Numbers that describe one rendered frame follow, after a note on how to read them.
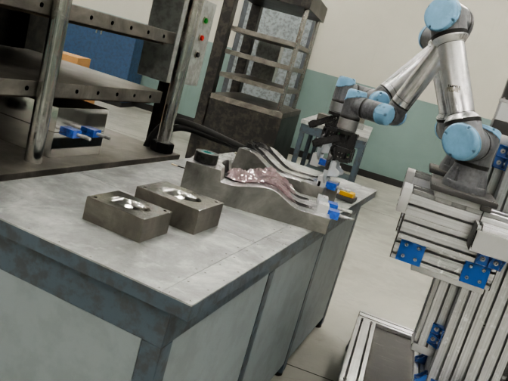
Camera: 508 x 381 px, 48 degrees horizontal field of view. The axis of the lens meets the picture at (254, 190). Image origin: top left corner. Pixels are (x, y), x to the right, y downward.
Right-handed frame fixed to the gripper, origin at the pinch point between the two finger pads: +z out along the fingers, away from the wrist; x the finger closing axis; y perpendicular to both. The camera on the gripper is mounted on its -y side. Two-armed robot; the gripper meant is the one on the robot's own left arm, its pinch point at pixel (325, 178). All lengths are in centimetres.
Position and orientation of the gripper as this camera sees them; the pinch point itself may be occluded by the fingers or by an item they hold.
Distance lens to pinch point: 223.4
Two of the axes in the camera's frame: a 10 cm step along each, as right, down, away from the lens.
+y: 8.9, 3.2, -3.2
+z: -2.6, 9.4, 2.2
